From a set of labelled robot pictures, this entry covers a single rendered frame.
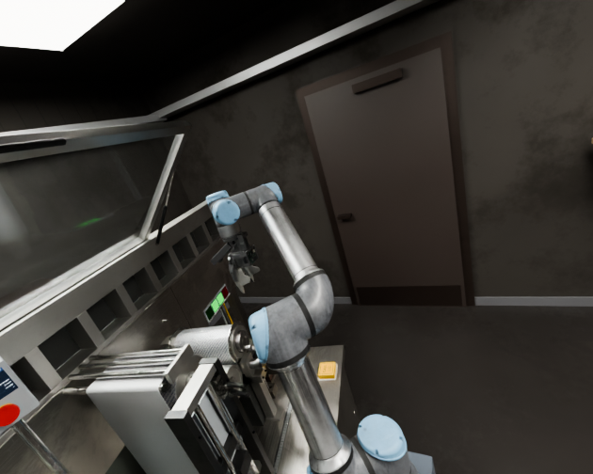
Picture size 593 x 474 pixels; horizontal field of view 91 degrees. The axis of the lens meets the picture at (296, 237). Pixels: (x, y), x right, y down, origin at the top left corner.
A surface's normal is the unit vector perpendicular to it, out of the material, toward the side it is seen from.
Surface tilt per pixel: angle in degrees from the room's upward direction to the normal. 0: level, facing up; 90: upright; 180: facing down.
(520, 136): 90
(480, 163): 90
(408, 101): 90
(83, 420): 90
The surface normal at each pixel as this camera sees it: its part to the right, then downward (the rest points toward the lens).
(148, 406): -0.20, 0.40
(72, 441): 0.94, -0.18
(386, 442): -0.16, -0.94
